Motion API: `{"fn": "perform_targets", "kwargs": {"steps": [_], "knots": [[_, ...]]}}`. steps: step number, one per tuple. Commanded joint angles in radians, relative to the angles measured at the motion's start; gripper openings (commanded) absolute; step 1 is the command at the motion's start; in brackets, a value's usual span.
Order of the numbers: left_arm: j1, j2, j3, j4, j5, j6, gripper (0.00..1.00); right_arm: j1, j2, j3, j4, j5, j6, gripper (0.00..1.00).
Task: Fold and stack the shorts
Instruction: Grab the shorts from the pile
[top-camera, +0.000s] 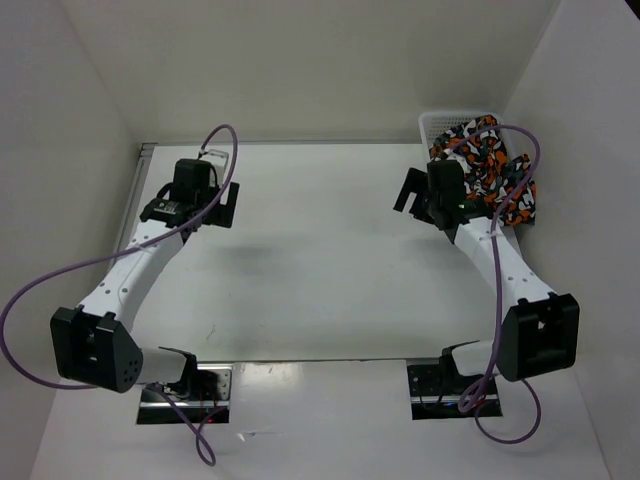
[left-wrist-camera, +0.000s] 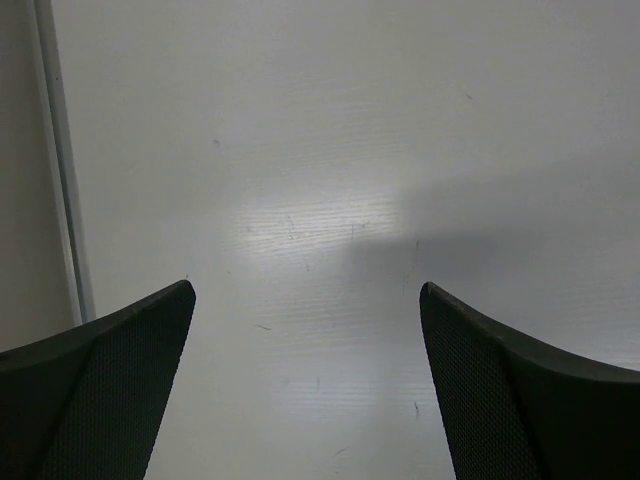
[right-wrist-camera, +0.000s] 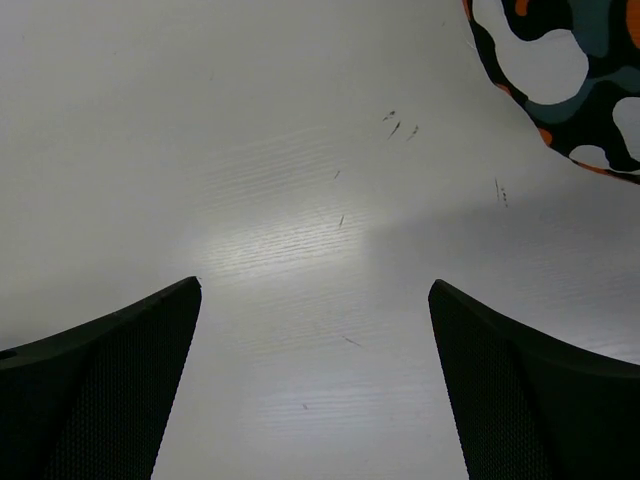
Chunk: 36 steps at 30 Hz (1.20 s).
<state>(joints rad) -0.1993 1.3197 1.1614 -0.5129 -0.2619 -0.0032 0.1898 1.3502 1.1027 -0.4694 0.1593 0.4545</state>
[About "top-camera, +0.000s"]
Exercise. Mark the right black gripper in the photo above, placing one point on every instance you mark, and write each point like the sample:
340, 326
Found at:
418, 182

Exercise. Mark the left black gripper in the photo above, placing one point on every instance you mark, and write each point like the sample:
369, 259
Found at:
222, 216

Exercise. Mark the orange camouflage shorts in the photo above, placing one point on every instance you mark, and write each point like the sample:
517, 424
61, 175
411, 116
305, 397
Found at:
490, 172

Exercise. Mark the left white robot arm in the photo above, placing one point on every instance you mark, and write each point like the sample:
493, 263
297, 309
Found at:
93, 342

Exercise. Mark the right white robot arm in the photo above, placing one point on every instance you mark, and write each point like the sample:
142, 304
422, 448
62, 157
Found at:
538, 328

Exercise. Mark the white plastic basket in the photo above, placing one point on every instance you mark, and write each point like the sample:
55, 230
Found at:
433, 123

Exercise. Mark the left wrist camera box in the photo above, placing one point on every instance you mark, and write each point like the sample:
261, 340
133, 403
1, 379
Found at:
219, 159

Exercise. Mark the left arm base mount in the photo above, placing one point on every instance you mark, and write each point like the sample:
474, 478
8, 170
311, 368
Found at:
205, 401

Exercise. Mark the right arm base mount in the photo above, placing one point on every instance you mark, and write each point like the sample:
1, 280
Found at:
435, 388

